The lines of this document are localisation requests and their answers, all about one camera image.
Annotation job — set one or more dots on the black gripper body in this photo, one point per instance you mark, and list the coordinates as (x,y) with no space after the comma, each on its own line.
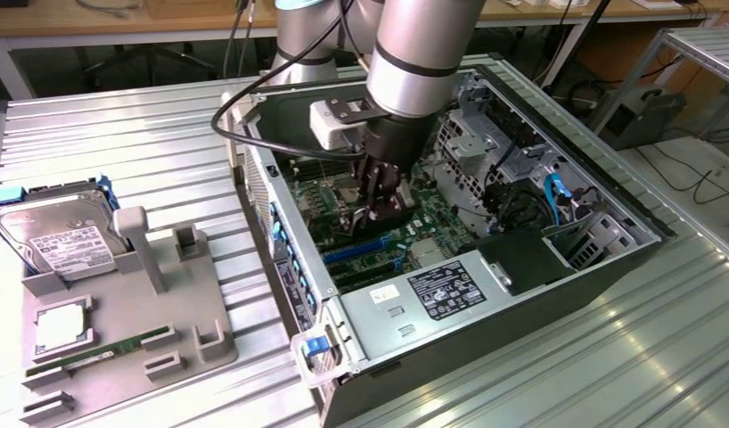
(402,138)

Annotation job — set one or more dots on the graphics card with metal bracket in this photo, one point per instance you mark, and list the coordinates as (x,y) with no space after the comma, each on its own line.
(393,211)

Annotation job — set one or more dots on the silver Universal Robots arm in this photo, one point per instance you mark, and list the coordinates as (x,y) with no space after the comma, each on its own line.
(422,44)

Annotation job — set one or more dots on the CPU socket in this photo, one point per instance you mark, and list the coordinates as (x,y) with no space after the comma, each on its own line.
(345,191)

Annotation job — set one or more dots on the black RAM slot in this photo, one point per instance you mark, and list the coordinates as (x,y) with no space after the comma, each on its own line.
(316,167)

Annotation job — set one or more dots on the metal disk bay cage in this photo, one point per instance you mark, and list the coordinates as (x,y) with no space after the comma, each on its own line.
(468,138)

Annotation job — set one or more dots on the green motherboard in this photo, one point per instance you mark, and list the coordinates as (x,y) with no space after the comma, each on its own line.
(434,223)

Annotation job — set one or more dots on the blue expansion slot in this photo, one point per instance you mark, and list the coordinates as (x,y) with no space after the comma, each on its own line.
(354,250)

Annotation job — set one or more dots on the silver chipset heatsink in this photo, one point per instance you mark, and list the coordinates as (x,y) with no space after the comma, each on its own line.
(432,253)

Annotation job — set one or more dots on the black expansion slot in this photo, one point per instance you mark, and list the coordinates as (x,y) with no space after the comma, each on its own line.
(366,274)

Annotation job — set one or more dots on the grey power supply unit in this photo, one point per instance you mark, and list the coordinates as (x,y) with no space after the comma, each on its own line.
(400,312)

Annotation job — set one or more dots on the open black PC case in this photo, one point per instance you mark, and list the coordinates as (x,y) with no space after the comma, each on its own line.
(577,187)

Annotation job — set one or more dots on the blue case latch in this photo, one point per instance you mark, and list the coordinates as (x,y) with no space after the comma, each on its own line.
(314,346)

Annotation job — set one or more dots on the black box on floor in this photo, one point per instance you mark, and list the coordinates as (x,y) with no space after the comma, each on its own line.
(643,120)

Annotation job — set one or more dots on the grey parts rack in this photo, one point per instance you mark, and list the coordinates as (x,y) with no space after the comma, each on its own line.
(132,321)

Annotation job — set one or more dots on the hard disk with blue carrier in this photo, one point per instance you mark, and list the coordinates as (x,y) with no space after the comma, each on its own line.
(60,232)

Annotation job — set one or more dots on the green RAM stick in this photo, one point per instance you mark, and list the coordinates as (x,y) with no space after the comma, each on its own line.
(125,343)

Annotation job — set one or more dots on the CPU with silver lid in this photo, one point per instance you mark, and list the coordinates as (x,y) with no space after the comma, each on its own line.
(58,327)

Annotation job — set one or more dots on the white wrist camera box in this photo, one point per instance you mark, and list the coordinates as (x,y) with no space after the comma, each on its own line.
(330,122)

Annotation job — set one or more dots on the wooden desk with metal frame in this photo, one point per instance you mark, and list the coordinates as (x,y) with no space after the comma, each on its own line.
(161,20)

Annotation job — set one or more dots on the metal slat table frame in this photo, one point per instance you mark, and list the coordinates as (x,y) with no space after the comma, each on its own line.
(702,49)

